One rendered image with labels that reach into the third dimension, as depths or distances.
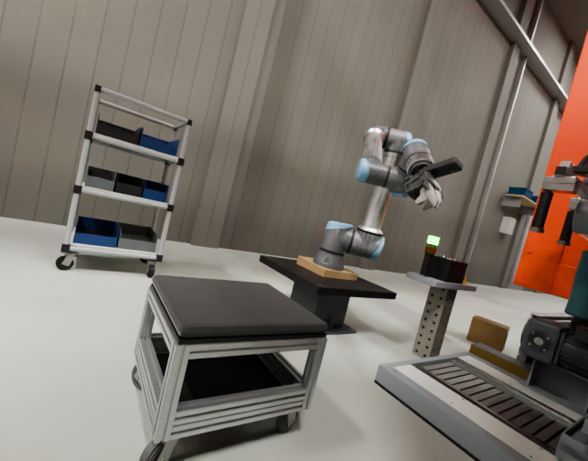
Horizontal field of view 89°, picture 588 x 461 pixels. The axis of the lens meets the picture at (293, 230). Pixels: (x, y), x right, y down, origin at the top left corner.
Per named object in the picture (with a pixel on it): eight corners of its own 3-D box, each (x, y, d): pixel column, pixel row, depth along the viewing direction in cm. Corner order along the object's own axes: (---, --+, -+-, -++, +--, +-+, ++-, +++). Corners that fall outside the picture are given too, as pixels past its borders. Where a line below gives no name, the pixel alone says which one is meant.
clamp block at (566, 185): (573, 191, 100) (578, 175, 100) (539, 188, 108) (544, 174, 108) (577, 194, 103) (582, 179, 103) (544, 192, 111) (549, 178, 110)
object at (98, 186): (52, 272, 157) (91, 81, 152) (59, 252, 192) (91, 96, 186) (160, 279, 188) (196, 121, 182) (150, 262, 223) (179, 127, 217)
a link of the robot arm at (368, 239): (347, 251, 188) (385, 129, 174) (375, 258, 186) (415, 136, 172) (348, 256, 173) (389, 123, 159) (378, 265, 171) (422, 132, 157)
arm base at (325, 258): (306, 259, 185) (311, 243, 184) (331, 263, 194) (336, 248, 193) (323, 268, 168) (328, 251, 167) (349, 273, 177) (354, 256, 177)
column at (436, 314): (427, 362, 162) (448, 287, 160) (411, 352, 170) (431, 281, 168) (437, 360, 168) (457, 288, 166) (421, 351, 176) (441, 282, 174)
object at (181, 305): (136, 490, 59) (174, 326, 57) (121, 381, 89) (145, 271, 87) (304, 440, 84) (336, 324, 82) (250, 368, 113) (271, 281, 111)
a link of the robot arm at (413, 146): (421, 161, 119) (432, 138, 112) (425, 179, 110) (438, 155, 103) (397, 156, 120) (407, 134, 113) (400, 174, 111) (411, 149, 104)
